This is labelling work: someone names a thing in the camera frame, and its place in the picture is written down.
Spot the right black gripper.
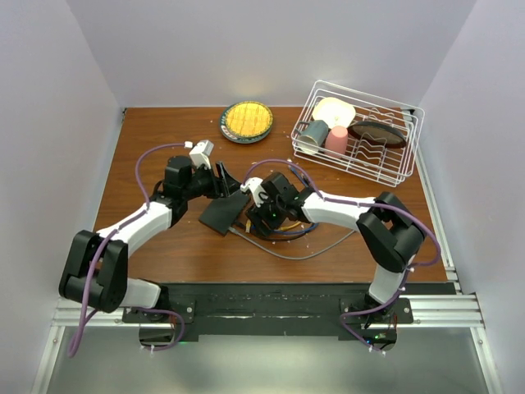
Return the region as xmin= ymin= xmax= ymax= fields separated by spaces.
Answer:
xmin=245 ymin=193 xmax=285 ymax=238

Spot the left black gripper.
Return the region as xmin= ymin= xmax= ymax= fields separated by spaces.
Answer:
xmin=183 ymin=161 xmax=242 ymax=201

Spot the blue ethernet cable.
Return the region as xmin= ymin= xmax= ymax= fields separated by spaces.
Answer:
xmin=270 ymin=162 xmax=321 ymax=239

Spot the black network switch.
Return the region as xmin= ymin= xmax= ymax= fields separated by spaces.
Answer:
xmin=199 ymin=190 xmax=250 ymax=236

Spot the grey ethernet cable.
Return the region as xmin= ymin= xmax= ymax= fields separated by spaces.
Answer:
xmin=229 ymin=224 xmax=357 ymax=262

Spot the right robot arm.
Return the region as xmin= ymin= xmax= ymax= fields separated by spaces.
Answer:
xmin=240 ymin=172 xmax=426 ymax=323

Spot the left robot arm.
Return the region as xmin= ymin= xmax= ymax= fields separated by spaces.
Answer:
xmin=58 ymin=156 xmax=240 ymax=322

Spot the yellow and green plate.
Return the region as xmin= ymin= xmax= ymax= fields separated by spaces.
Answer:
xmin=219 ymin=101 xmax=274 ymax=144

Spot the grey mug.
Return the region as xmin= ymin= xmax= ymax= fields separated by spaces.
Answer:
xmin=297 ymin=120 xmax=330 ymax=154

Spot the pink cup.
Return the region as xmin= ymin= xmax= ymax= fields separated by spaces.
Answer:
xmin=325 ymin=126 xmax=348 ymax=158

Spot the white bowl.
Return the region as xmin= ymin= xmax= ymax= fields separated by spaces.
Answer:
xmin=312 ymin=97 xmax=356 ymax=129

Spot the brown plate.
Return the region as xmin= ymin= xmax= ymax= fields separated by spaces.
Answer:
xmin=348 ymin=121 xmax=407 ymax=149

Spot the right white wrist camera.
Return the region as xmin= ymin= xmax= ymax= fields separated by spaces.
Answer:
xmin=240 ymin=177 xmax=271 ymax=207

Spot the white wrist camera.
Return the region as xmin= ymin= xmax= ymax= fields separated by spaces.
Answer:
xmin=189 ymin=140 xmax=214 ymax=170
xmin=240 ymin=177 xmax=271 ymax=207

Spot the yellow ethernet cable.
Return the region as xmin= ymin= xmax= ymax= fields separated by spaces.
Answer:
xmin=244 ymin=219 xmax=303 ymax=235

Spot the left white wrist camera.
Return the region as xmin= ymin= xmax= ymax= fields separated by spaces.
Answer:
xmin=189 ymin=140 xmax=214 ymax=170

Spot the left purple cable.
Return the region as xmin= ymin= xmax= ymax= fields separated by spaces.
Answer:
xmin=66 ymin=142 xmax=194 ymax=358

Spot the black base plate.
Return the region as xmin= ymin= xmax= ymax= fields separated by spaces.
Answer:
xmin=122 ymin=283 xmax=455 ymax=349

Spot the white wire dish rack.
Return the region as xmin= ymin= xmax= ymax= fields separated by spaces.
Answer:
xmin=290 ymin=80 xmax=425 ymax=187

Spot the aluminium frame rail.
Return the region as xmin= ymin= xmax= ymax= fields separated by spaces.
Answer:
xmin=30 ymin=282 xmax=504 ymax=394

